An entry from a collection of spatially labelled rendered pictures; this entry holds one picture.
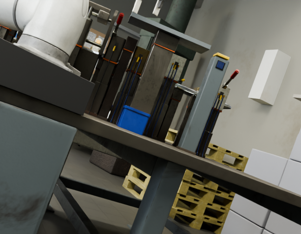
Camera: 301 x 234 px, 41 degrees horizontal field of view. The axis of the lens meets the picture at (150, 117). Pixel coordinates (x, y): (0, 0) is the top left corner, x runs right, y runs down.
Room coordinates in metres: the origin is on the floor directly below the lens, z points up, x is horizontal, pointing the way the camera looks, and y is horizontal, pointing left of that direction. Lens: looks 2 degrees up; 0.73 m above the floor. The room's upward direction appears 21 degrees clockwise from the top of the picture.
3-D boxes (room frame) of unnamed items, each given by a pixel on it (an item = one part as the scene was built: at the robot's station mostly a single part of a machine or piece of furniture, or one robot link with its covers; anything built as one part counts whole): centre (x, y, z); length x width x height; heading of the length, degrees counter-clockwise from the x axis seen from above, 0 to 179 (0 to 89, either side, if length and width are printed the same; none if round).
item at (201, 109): (1.79, -0.20, 0.92); 0.08 x 0.08 x 0.44; 8
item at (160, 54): (1.75, 0.06, 0.92); 0.10 x 0.08 x 0.45; 98
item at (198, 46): (1.75, 0.06, 1.16); 0.37 x 0.14 x 0.02; 98
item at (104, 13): (1.83, 0.40, 0.95); 0.18 x 0.13 x 0.49; 98
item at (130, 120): (1.64, 0.06, 0.75); 0.11 x 0.10 x 0.09; 98
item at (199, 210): (4.48, -0.57, 0.42); 1.21 x 0.81 x 0.83; 24
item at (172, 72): (1.92, -0.02, 0.90); 0.13 x 0.08 x 0.41; 8
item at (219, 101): (1.96, -0.28, 0.88); 0.12 x 0.07 x 0.36; 8
